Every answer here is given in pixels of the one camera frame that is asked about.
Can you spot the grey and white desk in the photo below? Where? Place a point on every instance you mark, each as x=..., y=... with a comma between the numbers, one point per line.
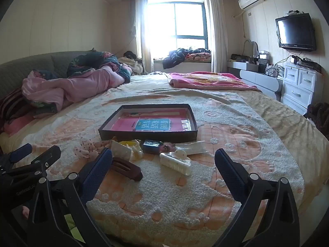
x=257, y=78

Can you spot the cream cloth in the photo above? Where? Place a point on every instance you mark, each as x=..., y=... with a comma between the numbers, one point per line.
x=131, y=65

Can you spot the white drawer dresser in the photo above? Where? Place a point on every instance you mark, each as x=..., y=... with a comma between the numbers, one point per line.
x=300, y=87

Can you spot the pink patterned cloth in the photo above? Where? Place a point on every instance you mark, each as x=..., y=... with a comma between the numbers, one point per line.
x=200, y=56

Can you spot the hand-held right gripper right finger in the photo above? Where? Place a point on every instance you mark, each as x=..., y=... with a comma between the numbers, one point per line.
x=231, y=172

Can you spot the clear plastic packet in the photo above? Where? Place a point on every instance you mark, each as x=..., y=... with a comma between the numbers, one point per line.
x=191, y=146

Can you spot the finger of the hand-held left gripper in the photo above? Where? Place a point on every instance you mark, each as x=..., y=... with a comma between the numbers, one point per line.
x=43, y=159
x=21, y=151

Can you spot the window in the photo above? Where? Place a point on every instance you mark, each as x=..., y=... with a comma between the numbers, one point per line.
x=190, y=18

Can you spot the black wall television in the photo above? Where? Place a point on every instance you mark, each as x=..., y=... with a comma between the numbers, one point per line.
x=295, y=30

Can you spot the black set-top box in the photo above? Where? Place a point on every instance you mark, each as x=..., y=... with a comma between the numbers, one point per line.
x=311, y=66

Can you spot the brown fuzzy cloth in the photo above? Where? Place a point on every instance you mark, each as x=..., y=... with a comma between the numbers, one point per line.
x=318, y=115

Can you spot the pink and blue book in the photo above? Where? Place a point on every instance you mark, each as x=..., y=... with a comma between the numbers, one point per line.
x=154, y=124

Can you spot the white curtain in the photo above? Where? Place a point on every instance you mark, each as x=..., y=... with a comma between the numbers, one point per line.
x=144, y=30
x=217, y=30

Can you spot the grey padded headboard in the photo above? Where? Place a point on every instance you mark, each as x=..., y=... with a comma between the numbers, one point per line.
x=25, y=69

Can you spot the cream hair claw clip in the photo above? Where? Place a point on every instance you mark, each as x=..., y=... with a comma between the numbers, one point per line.
x=174, y=163

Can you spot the person's left hand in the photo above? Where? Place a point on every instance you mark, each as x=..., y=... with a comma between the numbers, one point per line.
x=26, y=212

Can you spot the dark cardboard box tray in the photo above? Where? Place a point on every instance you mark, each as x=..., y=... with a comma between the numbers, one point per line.
x=108, y=130

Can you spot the blue packet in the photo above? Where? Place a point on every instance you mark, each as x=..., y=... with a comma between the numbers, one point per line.
x=151, y=146

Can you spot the pink floral quilt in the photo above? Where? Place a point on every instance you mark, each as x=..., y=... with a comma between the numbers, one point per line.
x=84, y=85

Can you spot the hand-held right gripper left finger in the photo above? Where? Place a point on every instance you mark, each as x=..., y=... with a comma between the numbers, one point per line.
x=97, y=169

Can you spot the brown hair clip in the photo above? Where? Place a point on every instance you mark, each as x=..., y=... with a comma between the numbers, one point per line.
x=128, y=168

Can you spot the black case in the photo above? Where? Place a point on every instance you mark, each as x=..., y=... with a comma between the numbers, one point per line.
x=237, y=57

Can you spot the floral mesh hair bow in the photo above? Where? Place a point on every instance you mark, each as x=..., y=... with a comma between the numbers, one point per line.
x=87, y=149

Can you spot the pink blanket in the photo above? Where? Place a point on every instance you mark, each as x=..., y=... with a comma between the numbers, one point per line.
x=205, y=79

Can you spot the dark striped pillow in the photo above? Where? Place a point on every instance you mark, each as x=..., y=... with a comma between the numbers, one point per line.
x=10, y=104

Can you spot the dark jacket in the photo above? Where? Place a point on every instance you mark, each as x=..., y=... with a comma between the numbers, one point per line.
x=177, y=56

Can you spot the black bag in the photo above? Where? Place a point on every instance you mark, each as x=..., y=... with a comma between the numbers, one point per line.
x=129, y=54

